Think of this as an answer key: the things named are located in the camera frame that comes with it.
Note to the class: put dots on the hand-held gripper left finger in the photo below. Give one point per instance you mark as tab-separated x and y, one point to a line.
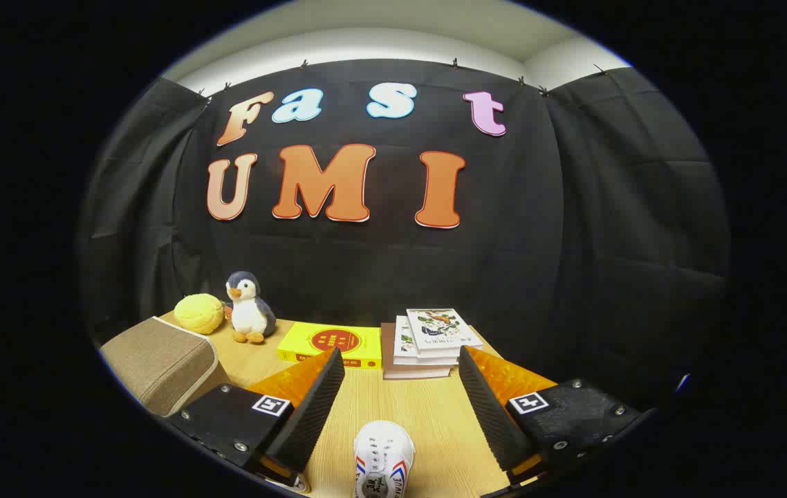
310	415

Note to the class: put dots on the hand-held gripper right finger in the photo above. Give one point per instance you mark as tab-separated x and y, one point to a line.
494	415

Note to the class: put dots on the brown fabric storage box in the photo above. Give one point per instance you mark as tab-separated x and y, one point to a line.
158	360

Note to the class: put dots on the yellow book with red circle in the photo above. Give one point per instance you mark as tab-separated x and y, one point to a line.
328	342

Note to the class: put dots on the brown cover book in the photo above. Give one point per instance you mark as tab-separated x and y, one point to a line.
388	353

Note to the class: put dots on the white illustrated book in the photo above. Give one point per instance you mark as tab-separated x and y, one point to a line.
442	328

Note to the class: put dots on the penguin plush toy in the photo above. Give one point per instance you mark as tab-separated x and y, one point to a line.
250	311

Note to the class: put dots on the yellow round plush toy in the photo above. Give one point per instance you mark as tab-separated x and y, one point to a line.
198	313

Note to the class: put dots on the black backdrop cloth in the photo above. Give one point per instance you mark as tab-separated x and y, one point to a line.
573	242

